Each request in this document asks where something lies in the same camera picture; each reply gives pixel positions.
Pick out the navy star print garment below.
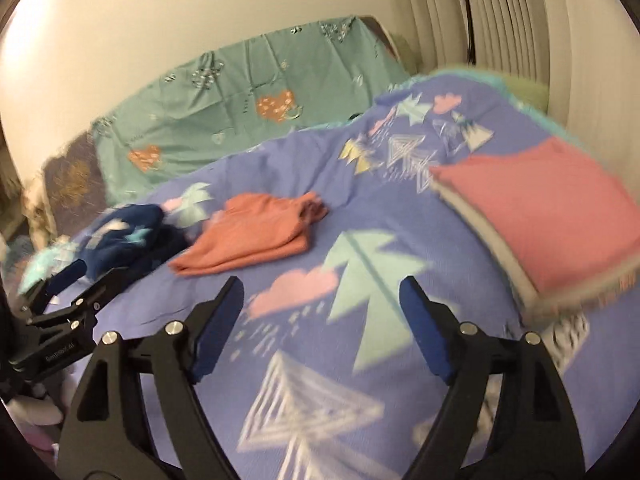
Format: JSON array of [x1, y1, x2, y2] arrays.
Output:
[[65, 202, 195, 282]]

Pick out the green patterned pillow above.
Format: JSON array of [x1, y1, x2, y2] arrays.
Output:
[[92, 15, 417, 202]]

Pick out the beige striped pillow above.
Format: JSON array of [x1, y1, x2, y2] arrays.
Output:
[[19, 180, 57, 243]]

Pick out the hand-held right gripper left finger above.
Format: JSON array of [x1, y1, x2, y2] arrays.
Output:
[[57, 275, 246, 480]]

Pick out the folded pink garment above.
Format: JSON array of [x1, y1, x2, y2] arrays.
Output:
[[429, 137, 640, 297]]

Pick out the dark pillow with gold print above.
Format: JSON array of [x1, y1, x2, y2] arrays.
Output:
[[42, 132, 110, 222]]

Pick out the purple printed blanket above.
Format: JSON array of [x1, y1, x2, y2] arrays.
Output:
[[20, 72, 640, 480]]

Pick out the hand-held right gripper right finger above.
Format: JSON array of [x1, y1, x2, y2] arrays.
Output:
[[399, 275, 586, 480]]

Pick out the teal knitted blanket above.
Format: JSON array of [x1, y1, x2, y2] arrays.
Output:
[[19, 242, 82, 291]]

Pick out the white vertical window blinds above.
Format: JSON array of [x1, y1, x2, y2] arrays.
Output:
[[379, 0, 623, 171]]

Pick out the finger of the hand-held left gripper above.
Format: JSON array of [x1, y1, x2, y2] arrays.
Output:
[[17, 259, 87, 323], [30, 266, 132, 328]]

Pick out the pale pink cloth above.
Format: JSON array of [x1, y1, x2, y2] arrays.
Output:
[[2, 375, 76, 461]]

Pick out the orange shirt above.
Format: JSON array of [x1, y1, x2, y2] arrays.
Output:
[[167, 191, 329, 277]]

